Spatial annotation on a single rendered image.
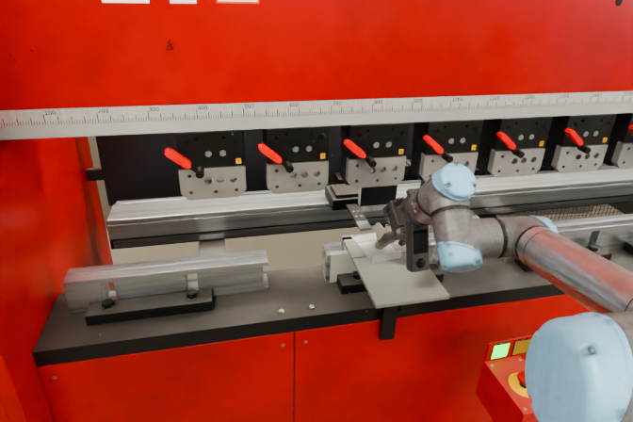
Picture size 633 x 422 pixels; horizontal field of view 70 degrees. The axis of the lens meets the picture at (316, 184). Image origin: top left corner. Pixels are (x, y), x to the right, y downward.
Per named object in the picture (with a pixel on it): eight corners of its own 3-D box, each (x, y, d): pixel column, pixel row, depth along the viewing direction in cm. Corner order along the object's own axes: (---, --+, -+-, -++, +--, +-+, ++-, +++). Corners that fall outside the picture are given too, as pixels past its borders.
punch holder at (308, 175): (267, 194, 109) (266, 129, 102) (263, 180, 116) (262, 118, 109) (328, 190, 112) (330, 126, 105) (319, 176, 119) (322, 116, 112)
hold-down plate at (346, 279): (341, 295, 122) (342, 285, 121) (336, 283, 127) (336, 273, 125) (443, 282, 128) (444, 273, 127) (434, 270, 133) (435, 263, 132)
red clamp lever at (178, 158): (167, 149, 95) (205, 174, 99) (168, 142, 98) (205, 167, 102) (162, 155, 95) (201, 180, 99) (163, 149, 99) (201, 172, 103)
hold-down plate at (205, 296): (86, 326, 109) (84, 316, 108) (91, 311, 114) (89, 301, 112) (213, 310, 115) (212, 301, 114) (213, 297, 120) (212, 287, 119)
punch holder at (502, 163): (490, 178, 121) (502, 119, 114) (473, 166, 129) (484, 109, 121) (539, 174, 124) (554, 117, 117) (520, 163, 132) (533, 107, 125)
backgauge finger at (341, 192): (345, 235, 129) (346, 220, 126) (324, 195, 151) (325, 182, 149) (384, 232, 131) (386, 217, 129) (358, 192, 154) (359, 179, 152)
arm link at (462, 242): (511, 261, 78) (495, 202, 83) (448, 264, 77) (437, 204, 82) (491, 272, 85) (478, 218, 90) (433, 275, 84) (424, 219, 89)
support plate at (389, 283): (375, 308, 100) (376, 305, 100) (344, 244, 123) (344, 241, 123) (449, 299, 104) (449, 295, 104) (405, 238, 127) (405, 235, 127)
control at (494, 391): (511, 449, 106) (529, 396, 98) (475, 393, 120) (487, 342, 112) (582, 431, 111) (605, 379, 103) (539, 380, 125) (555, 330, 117)
